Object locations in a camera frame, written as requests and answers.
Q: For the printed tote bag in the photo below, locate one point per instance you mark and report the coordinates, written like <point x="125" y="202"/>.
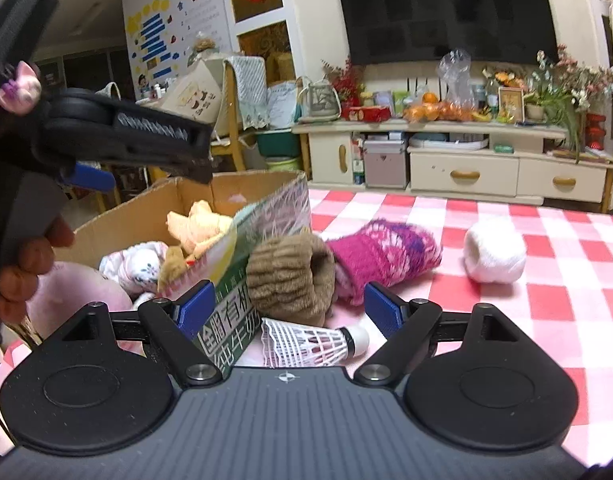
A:
<point x="317" y="101"/>

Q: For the cream television cabinet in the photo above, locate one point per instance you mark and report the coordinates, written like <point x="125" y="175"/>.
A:
<point x="461" y="175"/>

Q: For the pile of oranges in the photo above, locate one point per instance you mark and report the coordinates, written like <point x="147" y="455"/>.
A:
<point x="436" y="110"/>

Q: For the peach knitted sock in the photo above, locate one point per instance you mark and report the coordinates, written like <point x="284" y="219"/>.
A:
<point x="196" y="230"/>

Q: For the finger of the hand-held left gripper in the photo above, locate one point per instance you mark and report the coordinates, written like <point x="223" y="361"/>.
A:
<point x="91" y="178"/>

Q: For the potted green plant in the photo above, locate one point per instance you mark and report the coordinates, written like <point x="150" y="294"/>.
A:
<point x="556" y="110"/>

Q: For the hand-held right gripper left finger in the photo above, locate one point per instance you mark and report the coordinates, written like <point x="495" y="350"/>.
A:
<point x="196" y="307"/>

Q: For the person's left hand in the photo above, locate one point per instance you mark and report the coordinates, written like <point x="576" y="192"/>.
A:
<point x="26" y="260"/>

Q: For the gold picture frame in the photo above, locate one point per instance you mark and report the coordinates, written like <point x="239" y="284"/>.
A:
<point x="511" y="104"/>

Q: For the cardboard box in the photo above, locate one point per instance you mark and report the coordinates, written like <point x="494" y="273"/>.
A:
<point x="136" y="212"/>

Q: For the black flat television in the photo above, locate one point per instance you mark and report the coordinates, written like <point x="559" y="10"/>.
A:
<point x="446" y="10"/>

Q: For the bananas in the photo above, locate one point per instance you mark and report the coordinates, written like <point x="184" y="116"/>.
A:
<point x="481" y="115"/>

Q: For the red ornament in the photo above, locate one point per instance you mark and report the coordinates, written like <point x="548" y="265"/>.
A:
<point x="595" y="130"/>

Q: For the pink plush cushion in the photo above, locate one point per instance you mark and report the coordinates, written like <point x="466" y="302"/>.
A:
<point x="86" y="290"/>

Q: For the potted flowers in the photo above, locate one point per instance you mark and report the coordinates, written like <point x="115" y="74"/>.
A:
<point x="576" y="75"/>

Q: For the red berry branches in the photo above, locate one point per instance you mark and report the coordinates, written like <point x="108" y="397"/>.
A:
<point x="344" y="80"/>

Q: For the pink grey storage box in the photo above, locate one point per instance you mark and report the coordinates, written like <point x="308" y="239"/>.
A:
<point x="384" y="162"/>

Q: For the white pink patterned sock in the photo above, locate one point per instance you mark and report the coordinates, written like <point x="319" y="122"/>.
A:
<point x="136" y="265"/>

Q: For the wooden chair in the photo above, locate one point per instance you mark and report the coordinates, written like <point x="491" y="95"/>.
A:
<point x="234" y="145"/>

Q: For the brown ribbed sock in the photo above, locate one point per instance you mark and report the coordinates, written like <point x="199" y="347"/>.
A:
<point x="286" y="280"/>

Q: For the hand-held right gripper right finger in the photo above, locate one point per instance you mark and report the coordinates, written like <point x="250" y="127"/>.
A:
<point x="384" y="310"/>

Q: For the clear plastic bag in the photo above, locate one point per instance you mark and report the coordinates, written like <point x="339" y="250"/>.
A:
<point x="456" y="77"/>

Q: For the white shuttlecock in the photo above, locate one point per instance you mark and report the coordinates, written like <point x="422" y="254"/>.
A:
<point x="306" y="345"/>

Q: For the wall poster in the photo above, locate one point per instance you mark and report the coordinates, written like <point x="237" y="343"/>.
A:
<point x="156" y="35"/>

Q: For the magenta fluffy sock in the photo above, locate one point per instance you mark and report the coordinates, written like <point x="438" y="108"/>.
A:
<point x="386" y="255"/>

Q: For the printed beige carton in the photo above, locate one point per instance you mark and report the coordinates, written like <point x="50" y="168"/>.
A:
<point x="196" y="92"/>

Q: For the brown plush with strawberry hat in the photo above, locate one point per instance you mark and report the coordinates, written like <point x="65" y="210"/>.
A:
<point x="174" y="267"/>

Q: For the green plastic bins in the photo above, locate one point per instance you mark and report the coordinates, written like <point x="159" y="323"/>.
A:
<point x="279" y="150"/>

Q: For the red gift box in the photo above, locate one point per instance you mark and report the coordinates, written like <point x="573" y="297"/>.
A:
<point x="369" y="113"/>

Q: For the red white checkered tablecloth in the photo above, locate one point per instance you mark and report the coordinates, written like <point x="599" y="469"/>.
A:
<point x="561" y="285"/>

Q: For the white fluffy sock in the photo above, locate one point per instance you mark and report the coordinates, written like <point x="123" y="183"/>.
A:
<point x="494" y="255"/>

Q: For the white green towel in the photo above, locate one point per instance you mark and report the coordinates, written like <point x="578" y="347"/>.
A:
<point x="249" y="90"/>

